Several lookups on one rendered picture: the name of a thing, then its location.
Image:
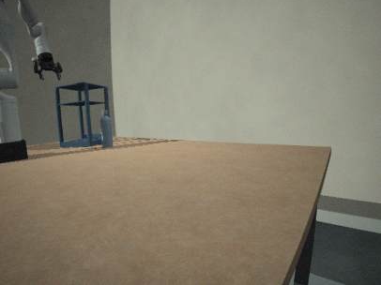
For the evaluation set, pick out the grey-blue bottle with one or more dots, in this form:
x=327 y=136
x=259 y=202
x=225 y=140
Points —
x=106 y=130

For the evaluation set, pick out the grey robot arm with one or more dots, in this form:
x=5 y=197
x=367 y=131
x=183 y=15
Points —
x=10 y=130

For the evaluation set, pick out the blue shelving unit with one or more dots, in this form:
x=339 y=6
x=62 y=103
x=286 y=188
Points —
x=86 y=103

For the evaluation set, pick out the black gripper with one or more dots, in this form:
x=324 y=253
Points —
x=46 y=63

